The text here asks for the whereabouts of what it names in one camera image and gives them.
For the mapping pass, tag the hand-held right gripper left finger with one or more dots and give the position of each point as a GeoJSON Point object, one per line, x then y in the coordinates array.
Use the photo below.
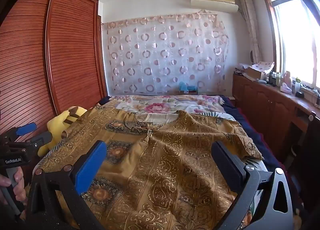
{"type": "Point", "coordinates": [90, 167]}

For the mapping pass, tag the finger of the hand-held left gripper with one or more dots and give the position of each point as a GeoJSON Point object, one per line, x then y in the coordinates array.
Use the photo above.
{"type": "Point", "coordinates": [40, 140]}
{"type": "Point", "coordinates": [25, 128]}

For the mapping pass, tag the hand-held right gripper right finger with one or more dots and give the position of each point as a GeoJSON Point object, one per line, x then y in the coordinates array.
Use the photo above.
{"type": "Point", "coordinates": [225, 167]}

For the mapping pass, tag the golden patterned garment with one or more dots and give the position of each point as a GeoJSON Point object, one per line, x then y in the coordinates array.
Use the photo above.
{"type": "Point", "coordinates": [175, 170]}

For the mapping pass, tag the person's left hand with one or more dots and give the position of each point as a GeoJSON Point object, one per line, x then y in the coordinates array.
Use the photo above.
{"type": "Point", "coordinates": [20, 185]}

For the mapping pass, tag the yellow plush toy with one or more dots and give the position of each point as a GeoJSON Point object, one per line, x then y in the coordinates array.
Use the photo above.
{"type": "Point", "coordinates": [60, 125]}

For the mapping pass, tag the dark blue bed sheet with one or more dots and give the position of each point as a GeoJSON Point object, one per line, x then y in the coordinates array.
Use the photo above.
{"type": "Point", "coordinates": [250, 125]}

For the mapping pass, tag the green leaf-print bed sheet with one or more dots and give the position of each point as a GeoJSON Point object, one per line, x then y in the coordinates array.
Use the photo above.
{"type": "Point", "coordinates": [226, 116]}

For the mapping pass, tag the long wooden cabinet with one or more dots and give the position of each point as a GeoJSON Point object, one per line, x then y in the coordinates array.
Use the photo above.
{"type": "Point", "coordinates": [262, 105]}

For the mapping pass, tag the wooden slatted wardrobe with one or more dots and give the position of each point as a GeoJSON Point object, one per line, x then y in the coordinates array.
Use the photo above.
{"type": "Point", "coordinates": [62, 57]}

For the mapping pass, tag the black chair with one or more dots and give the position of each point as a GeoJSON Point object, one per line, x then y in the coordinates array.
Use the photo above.
{"type": "Point", "coordinates": [311, 157]}

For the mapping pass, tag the blue toy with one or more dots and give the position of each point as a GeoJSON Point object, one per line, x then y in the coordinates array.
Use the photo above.
{"type": "Point", "coordinates": [185, 87]}

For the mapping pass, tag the floral quilt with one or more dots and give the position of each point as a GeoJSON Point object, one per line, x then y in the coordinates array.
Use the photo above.
{"type": "Point", "coordinates": [160, 105]}

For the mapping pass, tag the cardboard box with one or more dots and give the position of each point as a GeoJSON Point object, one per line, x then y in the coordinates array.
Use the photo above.
{"type": "Point", "coordinates": [255, 74]}

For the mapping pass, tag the stack of books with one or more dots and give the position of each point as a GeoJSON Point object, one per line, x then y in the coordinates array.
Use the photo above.
{"type": "Point", "coordinates": [241, 68]}

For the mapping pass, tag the small black box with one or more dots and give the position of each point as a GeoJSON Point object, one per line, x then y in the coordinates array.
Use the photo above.
{"type": "Point", "coordinates": [299, 94]}

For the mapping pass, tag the pink figurine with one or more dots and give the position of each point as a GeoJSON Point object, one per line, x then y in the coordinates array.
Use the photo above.
{"type": "Point", "coordinates": [287, 81]}

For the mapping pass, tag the pink patterned cloth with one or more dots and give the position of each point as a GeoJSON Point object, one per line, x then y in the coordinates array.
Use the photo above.
{"type": "Point", "coordinates": [263, 66]}

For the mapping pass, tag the white bottle with green cap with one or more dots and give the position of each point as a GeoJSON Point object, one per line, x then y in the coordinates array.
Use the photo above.
{"type": "Point", "coordinates": [298, 84]}

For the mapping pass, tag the sheer circle-patterned curtain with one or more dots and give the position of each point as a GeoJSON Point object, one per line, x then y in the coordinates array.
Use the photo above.
{"type": "Point", "coordinates": [162, 55]}

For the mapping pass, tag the white bunched window curtain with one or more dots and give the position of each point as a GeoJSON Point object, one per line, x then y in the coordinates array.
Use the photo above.
{"type": "Point", "coordinates": [250, 25]}

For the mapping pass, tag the window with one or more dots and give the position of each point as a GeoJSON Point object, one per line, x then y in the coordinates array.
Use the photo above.
{"type": "Point", "coordinates": [297, 40]}

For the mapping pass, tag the wall air conditioner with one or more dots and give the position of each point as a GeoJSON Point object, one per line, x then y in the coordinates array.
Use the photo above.
{"type": "Point", "coordinates": [213, 0]}

